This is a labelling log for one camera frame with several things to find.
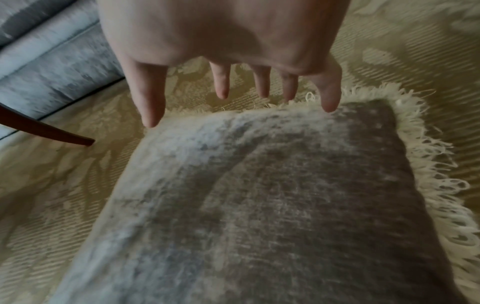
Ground person's right hand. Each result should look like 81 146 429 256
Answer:
96 0 351 129

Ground grey-blue upholstered sofa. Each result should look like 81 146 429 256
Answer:
0 0 126 140

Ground grey fringed fuzzy cushion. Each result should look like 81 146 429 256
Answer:
46 83 480 304

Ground dark wooden furniture leg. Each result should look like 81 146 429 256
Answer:
0 104 95 147

